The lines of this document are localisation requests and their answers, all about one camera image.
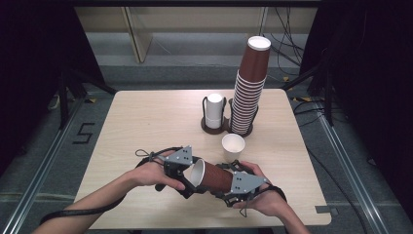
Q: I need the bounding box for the brown paper cup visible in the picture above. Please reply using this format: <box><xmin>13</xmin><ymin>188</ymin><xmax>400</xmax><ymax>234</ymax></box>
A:
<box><xmin>188</xmin><ymin>158</ymin><xmax>236</xmax><ymax>194</ymax></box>

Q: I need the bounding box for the white post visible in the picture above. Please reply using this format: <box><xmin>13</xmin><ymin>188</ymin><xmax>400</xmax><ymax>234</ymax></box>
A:
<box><xmin>259</xmin><ymin>7</ymin><xmax>270</xmax><ymax>31</ymax></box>

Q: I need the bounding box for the person's left hand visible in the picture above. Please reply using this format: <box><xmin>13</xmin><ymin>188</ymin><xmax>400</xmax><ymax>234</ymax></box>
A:
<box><xmin>127</xmin><ymin>158</ymin><xmax>187</xmax><ymax>193</ymax></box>

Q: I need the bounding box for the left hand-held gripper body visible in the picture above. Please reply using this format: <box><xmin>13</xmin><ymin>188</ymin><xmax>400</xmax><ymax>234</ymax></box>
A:
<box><xmin>161</xmin><ymin>144</ymin><xmax>200</xmax><ymax>200</ymax></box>

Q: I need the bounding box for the black metal stand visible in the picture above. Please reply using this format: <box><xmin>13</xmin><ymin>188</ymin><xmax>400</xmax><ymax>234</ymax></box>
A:
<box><xmin>56</xmin><ymin>66</ymin><xmax>119</xmax><ymax>131</ymax></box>
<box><xmin>282</xmin><ymin>59</ymin><xmax>336</xmax><ymax>127</ymax></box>

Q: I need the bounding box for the brown double cup holder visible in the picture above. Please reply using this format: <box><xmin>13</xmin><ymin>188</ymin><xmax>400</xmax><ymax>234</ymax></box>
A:
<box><xmin>200</xmin><ymin>96</ymin><xmax>260</xmax><ymax>138</ymax></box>

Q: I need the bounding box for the thick black gripper cable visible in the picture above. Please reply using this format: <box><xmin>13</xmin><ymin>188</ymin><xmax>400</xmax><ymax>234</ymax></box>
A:
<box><xmin>39</xmin><ymin>146</ymin><xmax>183</xmax><ymax>226</ymax></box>
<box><xmin>257</xmin><ymin>184</ymin><xmax>288</xmax><ymax>204</ymax></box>

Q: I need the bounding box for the bundle of black cables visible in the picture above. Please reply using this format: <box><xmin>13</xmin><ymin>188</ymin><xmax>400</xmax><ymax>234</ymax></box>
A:
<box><xmin>272</xmin><ymin>6</ymin><xmax>308</xmax><ymax>77</ymax></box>

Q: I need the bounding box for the black curtain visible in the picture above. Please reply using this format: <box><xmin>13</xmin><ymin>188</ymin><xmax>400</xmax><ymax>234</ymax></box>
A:
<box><xmin>298</xmin><ymin>0</ymin><xmax>413</xmax><ymax>225</ymax></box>
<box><xmin>0</xmin><ymin>0</ymin><xmax>106</xmax><ymax>176</ymax></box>

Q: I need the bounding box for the thin black wire loop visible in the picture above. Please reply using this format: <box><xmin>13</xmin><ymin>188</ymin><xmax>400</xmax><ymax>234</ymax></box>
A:
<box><xmin>239</xmin><ymin>200</ymin><xmax>250</xmax><ymax>218</ymax></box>

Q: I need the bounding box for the black floor cable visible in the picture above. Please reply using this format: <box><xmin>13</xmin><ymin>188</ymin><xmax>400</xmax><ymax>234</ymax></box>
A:
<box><xmin>292</xmin><ymin>99</ymin><xmax>369</xmax><ymax>234</ymax></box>

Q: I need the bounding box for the stack of brown cups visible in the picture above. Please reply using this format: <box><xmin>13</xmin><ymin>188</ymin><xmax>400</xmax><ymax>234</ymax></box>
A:
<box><xmin>229</xmin><ymin>35</ymin><xmax>273</xmax><ymax>136</ymax></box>

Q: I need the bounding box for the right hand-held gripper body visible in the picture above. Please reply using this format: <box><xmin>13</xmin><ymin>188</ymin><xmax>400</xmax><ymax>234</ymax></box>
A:
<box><xmin>213</xmin><ymin>170</ymin><xmax>271</xmax><ymax>209</ymax></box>

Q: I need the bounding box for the thin grey wire loop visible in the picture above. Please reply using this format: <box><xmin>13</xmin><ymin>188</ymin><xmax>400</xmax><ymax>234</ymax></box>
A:
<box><xmin>134</xmin><ymin>148</ymin><xmax>165</xmax><ymax>161</ymax></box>

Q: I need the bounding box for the stack of white cups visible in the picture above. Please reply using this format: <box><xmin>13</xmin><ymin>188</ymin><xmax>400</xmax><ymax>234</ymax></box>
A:
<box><xmin>205</xmin><ymin>93</ymin><xmax>225</xmax><ymax>131</ymax></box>

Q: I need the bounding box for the person's right hand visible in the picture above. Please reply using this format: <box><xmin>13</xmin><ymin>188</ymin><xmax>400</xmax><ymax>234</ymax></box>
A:
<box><xmin>232</xmin><ymin>160</ymin><xmax>287</xmax><ymax>219</ymax></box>

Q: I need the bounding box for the beige wooden post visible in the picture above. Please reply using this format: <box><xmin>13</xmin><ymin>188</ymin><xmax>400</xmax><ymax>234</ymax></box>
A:
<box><xmin>121</xmin><ymin>7</ymin><xmax>154</xmax><ymax>64</ymax></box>

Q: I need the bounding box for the aluminium floor rail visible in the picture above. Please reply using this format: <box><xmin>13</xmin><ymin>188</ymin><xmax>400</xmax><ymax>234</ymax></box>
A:
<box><xmin>0</xmin><ymin>97</ymin><xmax>86</xmax><ymax>234</ymax></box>
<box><xmin>315</xmin><ymin>99</ymin><xmax>393</xmax><ymax>234</ymax></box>

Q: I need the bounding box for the white paper cup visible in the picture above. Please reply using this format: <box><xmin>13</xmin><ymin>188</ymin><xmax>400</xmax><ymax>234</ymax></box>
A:
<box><xmin>221</xmin><ymin>133</ymin><xmax>246</xmax><ymax>164</ymax></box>

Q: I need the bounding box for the grey tape strip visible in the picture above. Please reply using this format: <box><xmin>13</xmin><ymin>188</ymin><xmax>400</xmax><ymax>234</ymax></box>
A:
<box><xmin>315</xmin><ymin>205</ymin><xmax>339</xmax><ymax>215</ymax></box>

